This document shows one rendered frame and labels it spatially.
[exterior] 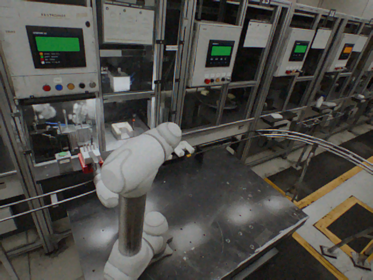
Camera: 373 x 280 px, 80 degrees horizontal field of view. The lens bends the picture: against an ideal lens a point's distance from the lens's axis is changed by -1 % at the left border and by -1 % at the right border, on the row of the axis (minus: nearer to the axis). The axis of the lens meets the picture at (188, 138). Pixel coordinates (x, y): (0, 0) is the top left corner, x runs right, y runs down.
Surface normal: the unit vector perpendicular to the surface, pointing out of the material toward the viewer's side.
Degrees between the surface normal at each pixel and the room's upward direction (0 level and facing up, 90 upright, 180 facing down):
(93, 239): 0
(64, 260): 0
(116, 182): 84
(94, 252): 0
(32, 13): 90
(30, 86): 90
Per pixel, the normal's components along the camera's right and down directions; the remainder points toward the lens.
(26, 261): 0.13, -0.84
